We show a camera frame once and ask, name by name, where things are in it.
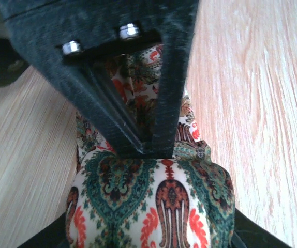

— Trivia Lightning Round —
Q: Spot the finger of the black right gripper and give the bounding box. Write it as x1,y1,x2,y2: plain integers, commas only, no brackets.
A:
0,1,199,159

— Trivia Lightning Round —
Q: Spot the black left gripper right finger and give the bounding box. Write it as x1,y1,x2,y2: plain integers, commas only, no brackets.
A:
230,209,290,248

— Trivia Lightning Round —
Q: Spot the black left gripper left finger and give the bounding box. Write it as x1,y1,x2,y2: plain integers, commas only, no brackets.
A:
18,214,70,248

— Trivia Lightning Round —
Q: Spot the patterned paisley tie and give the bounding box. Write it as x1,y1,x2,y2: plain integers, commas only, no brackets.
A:
65,45,236,248

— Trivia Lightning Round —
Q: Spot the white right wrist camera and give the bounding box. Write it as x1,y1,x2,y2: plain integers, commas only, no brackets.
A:
0,38,29,87

